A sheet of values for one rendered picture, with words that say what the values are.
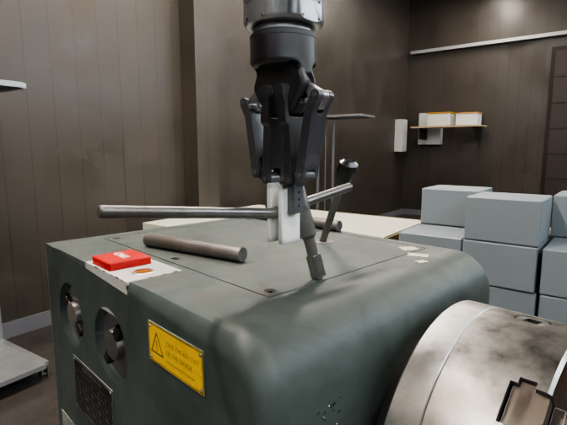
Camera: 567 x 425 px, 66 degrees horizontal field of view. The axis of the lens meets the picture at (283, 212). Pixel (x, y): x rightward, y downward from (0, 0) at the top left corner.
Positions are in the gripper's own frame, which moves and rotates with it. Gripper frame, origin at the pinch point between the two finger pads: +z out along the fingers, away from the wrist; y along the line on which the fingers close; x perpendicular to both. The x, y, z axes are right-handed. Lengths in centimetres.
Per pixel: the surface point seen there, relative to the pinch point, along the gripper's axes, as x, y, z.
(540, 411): 3.0, 27.5, 14.1
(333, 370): -5.5, 12.4, 13.2
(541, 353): 7.3, 26.2, 11.0
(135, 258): -9.7, -19.2, 7.4
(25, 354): 29, -267, 123
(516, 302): 218, -39, 77
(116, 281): -13.8, -15.7, 8.9
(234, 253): 1.2, -11.2, 7.1
